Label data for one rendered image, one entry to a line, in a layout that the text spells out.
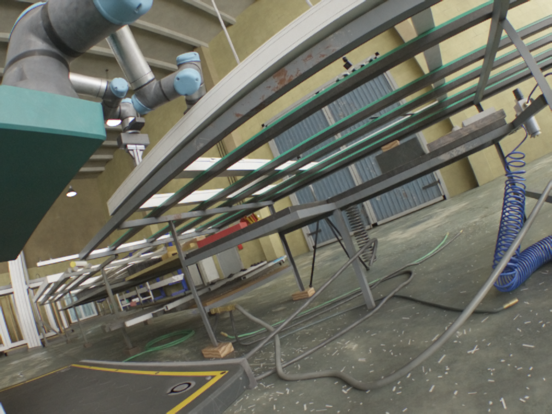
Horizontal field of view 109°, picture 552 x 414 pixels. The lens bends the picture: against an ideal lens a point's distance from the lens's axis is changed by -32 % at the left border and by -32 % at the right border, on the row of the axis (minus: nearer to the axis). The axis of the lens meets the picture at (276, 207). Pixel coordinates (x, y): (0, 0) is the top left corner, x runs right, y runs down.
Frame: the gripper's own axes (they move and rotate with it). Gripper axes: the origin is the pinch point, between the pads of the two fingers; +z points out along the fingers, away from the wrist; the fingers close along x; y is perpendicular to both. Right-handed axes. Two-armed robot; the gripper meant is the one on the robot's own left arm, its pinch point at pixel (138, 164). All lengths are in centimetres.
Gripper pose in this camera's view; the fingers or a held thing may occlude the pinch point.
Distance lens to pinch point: 121.9
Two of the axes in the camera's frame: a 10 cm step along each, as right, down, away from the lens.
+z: 3.5, 9.3, -1.3
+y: -7.4, 3.6, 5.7
